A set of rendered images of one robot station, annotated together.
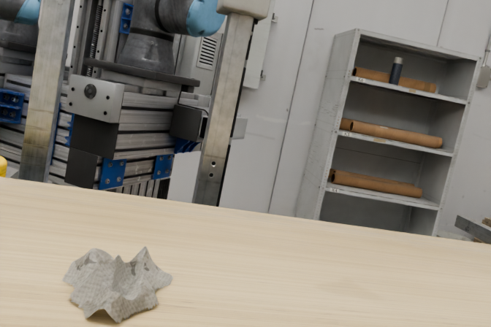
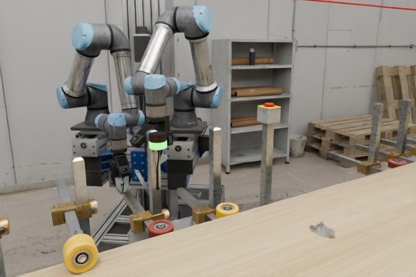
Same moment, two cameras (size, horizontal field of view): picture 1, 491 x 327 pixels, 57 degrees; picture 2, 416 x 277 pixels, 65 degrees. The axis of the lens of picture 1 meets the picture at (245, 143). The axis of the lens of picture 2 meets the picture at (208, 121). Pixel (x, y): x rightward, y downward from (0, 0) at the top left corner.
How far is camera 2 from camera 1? 0.93 m
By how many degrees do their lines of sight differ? 16
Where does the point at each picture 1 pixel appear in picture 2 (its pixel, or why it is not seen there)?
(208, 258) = (322, 216)
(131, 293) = (330, 231)
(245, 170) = not seen: hidden behind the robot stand
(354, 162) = (237, 110)
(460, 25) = (277, 18)
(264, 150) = not seen: hidden behind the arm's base
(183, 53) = not seen: hidden behind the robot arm
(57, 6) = (217, 143)
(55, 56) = (218, 159)
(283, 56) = (185, 59)
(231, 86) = (270, 148)
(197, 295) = (335, 227)
